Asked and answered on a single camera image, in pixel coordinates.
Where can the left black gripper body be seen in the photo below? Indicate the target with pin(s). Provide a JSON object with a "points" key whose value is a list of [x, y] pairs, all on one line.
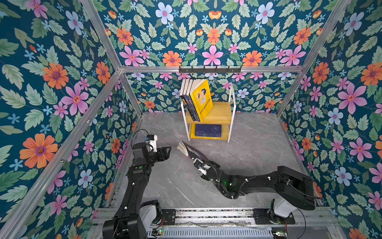
{"points": [[152, 157]]}

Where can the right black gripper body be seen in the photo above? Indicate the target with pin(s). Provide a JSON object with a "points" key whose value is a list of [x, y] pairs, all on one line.
{"points": [[199, 163]]}

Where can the dark wolf cover book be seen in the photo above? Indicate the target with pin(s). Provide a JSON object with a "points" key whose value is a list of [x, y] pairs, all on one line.
{"points": [[191, 152]]}

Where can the navy book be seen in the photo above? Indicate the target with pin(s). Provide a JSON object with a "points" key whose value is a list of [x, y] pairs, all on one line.
{"points": [[208, 130]]}

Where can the purple old man book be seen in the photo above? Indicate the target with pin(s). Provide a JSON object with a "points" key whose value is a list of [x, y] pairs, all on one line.
{"points": [[189, 91], [190, 102]]}

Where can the yellow book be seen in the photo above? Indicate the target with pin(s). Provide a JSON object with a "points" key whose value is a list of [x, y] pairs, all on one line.
{"points": [[201, 97], [224, 136]]}

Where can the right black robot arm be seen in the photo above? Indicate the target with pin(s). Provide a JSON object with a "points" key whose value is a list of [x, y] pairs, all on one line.
{"points": [[295, 189]]}

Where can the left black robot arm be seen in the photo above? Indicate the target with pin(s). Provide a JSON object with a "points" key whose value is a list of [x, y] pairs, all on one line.
{"points": [[134, 218]]}

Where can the yellow book on shelf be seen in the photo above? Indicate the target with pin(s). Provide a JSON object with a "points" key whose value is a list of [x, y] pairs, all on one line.
{"points": [[224, 136]]}

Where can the black book gold title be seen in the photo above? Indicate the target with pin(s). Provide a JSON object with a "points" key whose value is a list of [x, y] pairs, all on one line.
{"points": [[184, 97]]}

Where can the white wooden book shelf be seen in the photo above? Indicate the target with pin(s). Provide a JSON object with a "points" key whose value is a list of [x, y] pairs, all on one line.
{"points": [[221, 113]]}

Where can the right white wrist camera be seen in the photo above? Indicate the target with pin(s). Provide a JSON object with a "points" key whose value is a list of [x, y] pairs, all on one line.
{"points": [[201, 169]]}

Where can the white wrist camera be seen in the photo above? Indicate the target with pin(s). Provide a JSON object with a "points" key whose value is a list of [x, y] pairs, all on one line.
{"points": [[151, 142], [201, 169]]}

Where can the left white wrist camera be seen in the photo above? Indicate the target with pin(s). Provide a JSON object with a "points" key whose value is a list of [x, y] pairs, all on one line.
{"points": [[151, 142]]}

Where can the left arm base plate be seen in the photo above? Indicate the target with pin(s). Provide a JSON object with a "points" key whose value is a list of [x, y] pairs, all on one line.
{"points": [[164, 217]]}

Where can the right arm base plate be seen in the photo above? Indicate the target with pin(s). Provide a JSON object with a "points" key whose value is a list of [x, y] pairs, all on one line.
{"points": [[262, 216]]}

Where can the black wall hook rail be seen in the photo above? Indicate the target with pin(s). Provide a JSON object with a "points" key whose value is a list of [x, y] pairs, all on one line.
{"points": [[210, 69]]}

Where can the aluminium front rail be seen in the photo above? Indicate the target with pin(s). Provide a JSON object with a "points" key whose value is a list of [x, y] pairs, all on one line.
{"points": [[238, 223]]}

